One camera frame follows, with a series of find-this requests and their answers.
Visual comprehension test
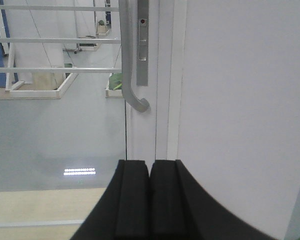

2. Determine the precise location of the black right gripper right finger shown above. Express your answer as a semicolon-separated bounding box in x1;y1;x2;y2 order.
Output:
150;159;272;240

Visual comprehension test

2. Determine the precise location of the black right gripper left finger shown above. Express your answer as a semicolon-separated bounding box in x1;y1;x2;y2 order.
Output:
71;160;149;240

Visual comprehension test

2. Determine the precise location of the transparent sliding door white frame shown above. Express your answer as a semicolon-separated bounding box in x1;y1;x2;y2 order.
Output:
0;0;150;232

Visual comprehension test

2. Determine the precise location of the grey curved door handle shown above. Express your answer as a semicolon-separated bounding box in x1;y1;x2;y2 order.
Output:
118;0;150;113

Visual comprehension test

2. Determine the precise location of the grey door lock plate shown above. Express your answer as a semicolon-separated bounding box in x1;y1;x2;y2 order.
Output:
136;0;149;87

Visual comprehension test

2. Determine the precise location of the white wooden planter frame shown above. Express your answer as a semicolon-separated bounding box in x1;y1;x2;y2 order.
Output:
3;42;78;99

